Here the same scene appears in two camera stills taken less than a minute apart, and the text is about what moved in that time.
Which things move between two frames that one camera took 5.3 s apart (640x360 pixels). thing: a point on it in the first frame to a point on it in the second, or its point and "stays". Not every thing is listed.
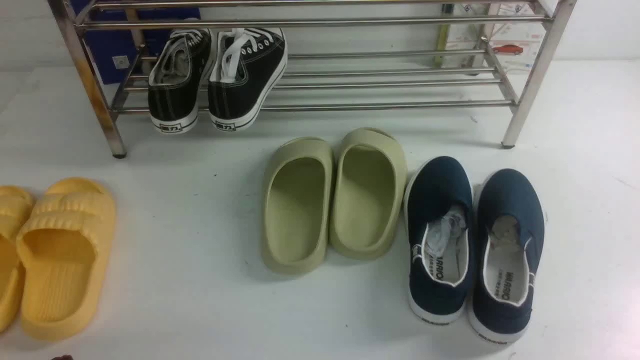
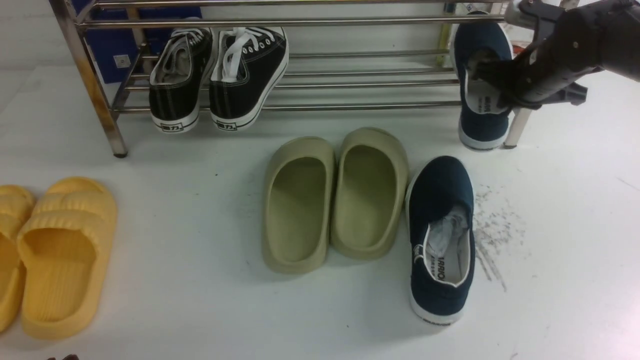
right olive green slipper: x=368 y=190 stays
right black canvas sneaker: x=248 y=67 stays
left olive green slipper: x=296 y=200 stays
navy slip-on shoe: x=509 y=247 to x=484 y=123
